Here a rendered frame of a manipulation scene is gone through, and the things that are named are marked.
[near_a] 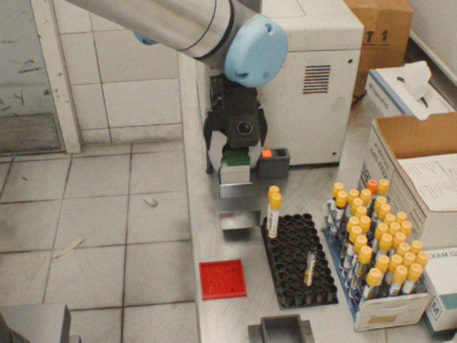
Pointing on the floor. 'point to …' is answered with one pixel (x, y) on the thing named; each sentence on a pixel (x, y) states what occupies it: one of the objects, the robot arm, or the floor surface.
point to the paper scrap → (69, 246)
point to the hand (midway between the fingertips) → (234, 166)
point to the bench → (310, 176)
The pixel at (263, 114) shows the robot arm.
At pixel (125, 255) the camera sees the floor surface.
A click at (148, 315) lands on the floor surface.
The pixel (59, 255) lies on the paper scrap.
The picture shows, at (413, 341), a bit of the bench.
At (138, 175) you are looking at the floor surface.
